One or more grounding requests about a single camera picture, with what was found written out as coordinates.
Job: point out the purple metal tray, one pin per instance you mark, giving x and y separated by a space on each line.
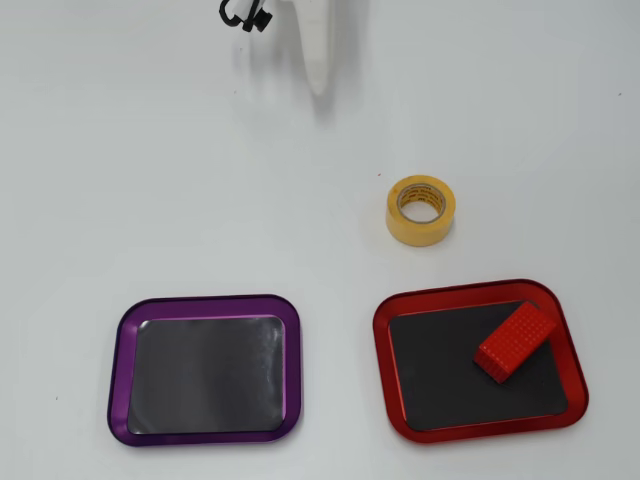
210 375

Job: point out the red metal tray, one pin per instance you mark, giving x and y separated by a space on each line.
450 380

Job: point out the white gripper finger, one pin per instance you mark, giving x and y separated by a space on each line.
316 45

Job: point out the yellow masking tape roll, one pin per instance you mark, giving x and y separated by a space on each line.
418 235

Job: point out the red studded block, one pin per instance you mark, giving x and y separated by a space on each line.
515 342

